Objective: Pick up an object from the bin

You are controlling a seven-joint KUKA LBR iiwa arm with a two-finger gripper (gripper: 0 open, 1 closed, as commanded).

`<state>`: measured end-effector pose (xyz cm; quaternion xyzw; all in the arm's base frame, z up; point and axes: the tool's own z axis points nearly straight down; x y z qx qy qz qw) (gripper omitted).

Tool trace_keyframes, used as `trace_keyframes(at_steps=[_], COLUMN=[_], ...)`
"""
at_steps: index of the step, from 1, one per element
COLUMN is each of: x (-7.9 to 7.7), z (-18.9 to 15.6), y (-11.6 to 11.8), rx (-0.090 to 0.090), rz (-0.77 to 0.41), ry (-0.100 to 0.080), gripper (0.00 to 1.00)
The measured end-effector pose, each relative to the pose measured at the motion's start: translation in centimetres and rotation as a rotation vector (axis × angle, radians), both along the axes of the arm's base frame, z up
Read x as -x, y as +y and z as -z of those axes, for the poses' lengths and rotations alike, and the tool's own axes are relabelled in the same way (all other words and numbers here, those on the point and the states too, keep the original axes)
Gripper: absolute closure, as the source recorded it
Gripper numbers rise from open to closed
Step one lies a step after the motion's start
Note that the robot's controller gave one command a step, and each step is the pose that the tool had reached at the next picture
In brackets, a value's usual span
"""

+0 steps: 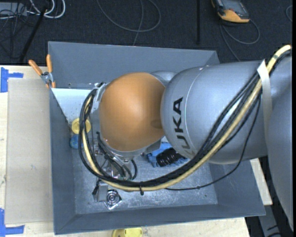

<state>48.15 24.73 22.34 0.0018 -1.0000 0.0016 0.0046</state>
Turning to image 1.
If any blue cloth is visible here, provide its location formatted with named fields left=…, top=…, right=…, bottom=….
left=145, top=143, right=188, bottom=168

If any blue ball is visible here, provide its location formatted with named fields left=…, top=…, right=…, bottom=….
left=69, top=134, right=84, bottom=150

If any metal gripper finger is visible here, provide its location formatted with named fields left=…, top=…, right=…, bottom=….
left=105, top=189, right=123, bottom=211

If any yellow round cup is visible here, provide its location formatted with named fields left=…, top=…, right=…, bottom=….
left=71, top=118, right=92, bottom=135

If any pale flat board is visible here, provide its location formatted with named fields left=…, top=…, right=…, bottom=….
left=4, top=78, right=54, bottom=225

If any grey metal bin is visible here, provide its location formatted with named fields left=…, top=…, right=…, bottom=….
left=47, top=41, right=267, bottom=236

